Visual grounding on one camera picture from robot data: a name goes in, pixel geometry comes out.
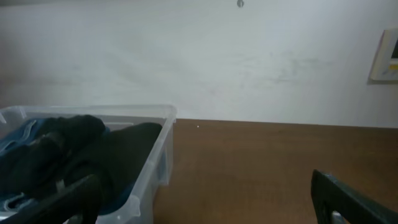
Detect clear plastic storage bin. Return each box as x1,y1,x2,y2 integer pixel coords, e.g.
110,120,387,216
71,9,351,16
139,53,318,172
1,105,177,224

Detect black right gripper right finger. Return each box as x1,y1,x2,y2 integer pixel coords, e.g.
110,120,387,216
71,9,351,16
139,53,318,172
310,169,397,224

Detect dark blue jeans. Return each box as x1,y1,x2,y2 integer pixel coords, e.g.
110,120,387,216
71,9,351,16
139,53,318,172
1,118,45,156

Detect teal blue garment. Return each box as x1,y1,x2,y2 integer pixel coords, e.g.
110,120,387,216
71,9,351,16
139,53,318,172
1,181,136,215

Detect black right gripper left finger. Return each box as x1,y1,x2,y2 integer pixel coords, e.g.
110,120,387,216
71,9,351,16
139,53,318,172
1,175,103,224

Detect white wall control panel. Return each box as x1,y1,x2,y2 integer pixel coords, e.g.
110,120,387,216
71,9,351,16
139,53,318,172
369,28,397,82

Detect black garment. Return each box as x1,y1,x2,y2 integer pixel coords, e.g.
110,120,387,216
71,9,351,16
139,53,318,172
60,123,162,207
1,115,107,197

